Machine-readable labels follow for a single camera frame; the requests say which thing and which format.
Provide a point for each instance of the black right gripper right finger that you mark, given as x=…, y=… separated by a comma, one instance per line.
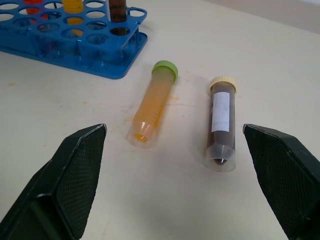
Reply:
x=282, y=180

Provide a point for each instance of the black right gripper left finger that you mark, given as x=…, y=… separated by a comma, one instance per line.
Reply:
x=62, y=182

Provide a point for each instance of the cream-capped brown liquid tube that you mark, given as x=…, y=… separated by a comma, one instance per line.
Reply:
x=221, y=122

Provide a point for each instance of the green-capped orange liquid tube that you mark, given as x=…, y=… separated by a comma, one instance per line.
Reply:
x=152, y=105

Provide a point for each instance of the blue plastic test tube rack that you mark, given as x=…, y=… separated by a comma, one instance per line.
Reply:
x=75, y=37

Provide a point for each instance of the yellow-capped orange tube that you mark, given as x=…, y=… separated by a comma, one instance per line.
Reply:
x=73, y=12

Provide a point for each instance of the red-orange liquid tube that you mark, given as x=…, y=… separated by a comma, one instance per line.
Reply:
x=33, y=8

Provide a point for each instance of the brown liquid tube in rack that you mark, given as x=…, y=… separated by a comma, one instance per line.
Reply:
x=119, y=15

